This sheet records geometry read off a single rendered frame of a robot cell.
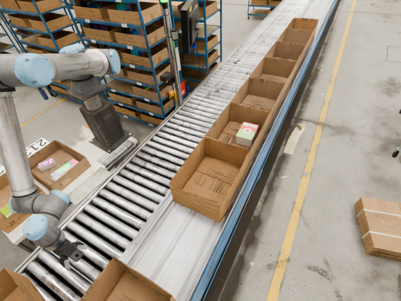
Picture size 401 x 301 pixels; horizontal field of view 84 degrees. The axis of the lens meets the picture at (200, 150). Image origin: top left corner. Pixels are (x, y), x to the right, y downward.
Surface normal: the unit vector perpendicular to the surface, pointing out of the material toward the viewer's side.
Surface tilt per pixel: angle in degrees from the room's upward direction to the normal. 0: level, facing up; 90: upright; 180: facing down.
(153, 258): 0
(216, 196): 2
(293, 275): 0
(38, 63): 89
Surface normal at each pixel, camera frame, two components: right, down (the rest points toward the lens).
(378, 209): -0.07, -0.69
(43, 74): 0.98, 0.08
